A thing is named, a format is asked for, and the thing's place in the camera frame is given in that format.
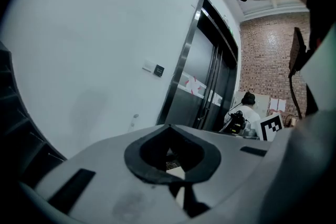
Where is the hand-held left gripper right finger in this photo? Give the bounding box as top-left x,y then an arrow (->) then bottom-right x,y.
170,124 -> 274,224

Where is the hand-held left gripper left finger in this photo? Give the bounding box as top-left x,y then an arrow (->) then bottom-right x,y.
19,124 -> 190,224

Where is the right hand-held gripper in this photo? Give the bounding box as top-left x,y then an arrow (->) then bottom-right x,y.
253,112 -> 285,142

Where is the white door strip red tape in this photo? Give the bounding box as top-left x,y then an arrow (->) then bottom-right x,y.
181,72 -> 224,107

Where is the black monitor on stand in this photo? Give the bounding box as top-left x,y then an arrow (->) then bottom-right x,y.
288,26 -> 308,120

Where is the white wall switch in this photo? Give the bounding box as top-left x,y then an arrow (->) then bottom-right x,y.
142,59 -> 155,73

